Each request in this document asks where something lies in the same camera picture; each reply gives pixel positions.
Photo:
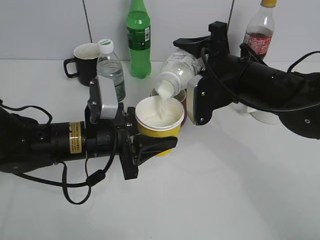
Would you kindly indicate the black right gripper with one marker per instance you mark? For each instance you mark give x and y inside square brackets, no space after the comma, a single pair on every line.
[218,86]

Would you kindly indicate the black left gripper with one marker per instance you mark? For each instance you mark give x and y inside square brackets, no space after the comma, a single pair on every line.
[110,137]

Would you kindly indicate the clear plastic milk bottle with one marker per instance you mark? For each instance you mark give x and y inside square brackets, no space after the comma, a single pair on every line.
[176,71]

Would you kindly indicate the yellow paper cup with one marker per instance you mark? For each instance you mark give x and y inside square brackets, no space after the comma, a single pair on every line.
[142,110]

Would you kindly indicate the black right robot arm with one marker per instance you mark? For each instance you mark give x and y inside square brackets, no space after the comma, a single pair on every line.
[293,96]

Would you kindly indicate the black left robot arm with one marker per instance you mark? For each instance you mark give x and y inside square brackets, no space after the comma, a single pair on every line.
[26,145]

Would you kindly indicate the red ceramic mug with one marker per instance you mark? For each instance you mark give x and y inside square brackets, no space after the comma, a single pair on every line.
[182,100]

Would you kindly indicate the green soda bottle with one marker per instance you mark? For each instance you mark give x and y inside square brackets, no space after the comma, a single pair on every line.
[138,25]

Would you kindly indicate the dark cola bottle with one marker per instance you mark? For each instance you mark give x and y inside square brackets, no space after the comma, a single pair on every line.
[260,29]

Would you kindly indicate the white ceramic mug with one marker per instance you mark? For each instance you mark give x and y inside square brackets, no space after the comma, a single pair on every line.
[261,116]

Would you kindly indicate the clear water bottle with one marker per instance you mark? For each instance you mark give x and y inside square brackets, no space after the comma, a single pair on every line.
[109,66]

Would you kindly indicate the black ceramic mug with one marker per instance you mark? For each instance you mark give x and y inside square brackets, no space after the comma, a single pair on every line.
[85,57]

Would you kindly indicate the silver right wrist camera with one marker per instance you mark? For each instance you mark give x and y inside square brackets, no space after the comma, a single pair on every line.
[191,97]

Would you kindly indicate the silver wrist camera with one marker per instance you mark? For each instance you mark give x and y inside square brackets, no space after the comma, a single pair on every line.
[191,97]
[108,98]

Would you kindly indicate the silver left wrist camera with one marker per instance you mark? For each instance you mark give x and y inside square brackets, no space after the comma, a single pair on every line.
[108,98]

